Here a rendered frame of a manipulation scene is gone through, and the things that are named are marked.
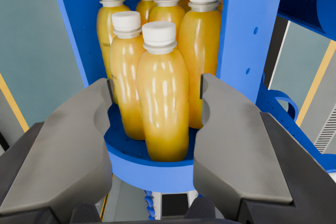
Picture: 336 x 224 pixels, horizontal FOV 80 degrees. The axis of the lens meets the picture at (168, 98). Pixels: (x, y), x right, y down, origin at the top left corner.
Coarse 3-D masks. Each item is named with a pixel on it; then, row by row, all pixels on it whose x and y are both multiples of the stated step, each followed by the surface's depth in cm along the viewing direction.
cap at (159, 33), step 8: (144, 24) 23; (152, 24) 23; (160, 24) 23; (168, 24) 23; (144, 32) 22; (152, 32) 22; (160, 32) 22; (168, 32) 22; (144, 40) 23; (152, 40) 22; (160, 40) 22; (168, 40) 23
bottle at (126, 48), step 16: (128, 32) 27; (112, 48) 28; (128, 48) 27; (144, 48) 28; (112, 64) 29; (128, 64) 28; (128, 80) 29; (128, 96) 31; (128, 112) 33; (128, 128) 35
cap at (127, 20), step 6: (120, 12) 28; (126, 12) 28; (132, 12) 28; (138, 12) 28; (114, 18) 26; (120, 18) 26; (126, 18) 26; (132, 18) 26; (138, 18) 27; (114, 24) 27; (120, 24) 27; (126, 24) 26; (132, 24) 27; (138, 24) 28; (120, 30) 27
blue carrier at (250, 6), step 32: (64, 0) 27; (96, 0) 34; (128, 0) 38; (224, 0) 16; (256, 0) 17; (224, 32) 17; (256, 32) 20; (96, 64) 37; (224, 64) 19; (256, 64) 22; (256, 96) 28; (192, 128) 39; (128, 160) 27; (192, 160) 26
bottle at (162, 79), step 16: (160, 48) 23; (176, 48) 25; (144, 64) 24; (160, 64) 23; (176, 64) 24; (144, 80) 24; (160, 80) 23; (176, 80) 24; (144, 96) 25; (160, 96) 24; (176, 96) 25; (144, 112) 27; (160, 112) 26; (176, 112) 26; (144, 128) 30; (160, 128) 27; (176, 128) 28; (160, 144) 29; (176, 144) 30; (160, 160) 31; (176, 160) 31
